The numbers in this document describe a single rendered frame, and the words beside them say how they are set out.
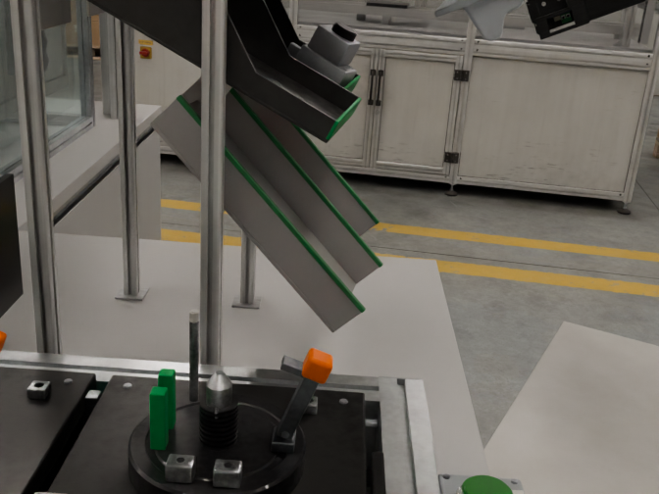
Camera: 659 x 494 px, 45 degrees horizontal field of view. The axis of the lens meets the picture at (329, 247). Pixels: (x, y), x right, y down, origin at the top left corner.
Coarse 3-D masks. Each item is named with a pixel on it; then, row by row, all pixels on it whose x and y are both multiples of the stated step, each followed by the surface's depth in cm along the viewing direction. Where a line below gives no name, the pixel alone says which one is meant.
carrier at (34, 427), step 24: (0, 384) 72; (24, 384) 73; (72, 384) 73; (0, 408) 69; (24, 408) 69; (48, 408) 69; (72, 408) 70; (0, 432) 66; (24, 432) 66; (48, 432) 66; (72, 432) 69; (0, 456) 63; (24, 456) 63; (48, 456) 64; (0, 480) 60; (24, 480) 60
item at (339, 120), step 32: (96, 0) 75; (128, 0) 74; (160, 0) 74; (192, 0) 73; (256, 0) 84; (160, 32) 75; (192, 32) 74; (256, 32) 86; (256, 64) 85; (288, 64) 86; (256, 96) 75; (288, 96) 74; (320, 96) 86; (352, 96) 86; (320, 128) 75
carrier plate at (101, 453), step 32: (128, 384) 74; (96, 416) 69; (128, 416) 69; (320, 416) 71; (352, 416) 71; (96, 448) 65; (320, 448) 67; (352, 448) 67; (64, 480) 61; (96, 480) 61; (128, 480) 61; (320, 480) 63; (352, 480) 63
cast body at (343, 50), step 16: (320, 32) 93; (336, 32) 93; (352, 32) 93; (288, 48) 97; (304, 48) 94; (320, 48) 93; (336, 48) 93; (352, 48) 94; (304, 64) 95; (320, 64) 94; (336, 64) 93; (336, 80) 94
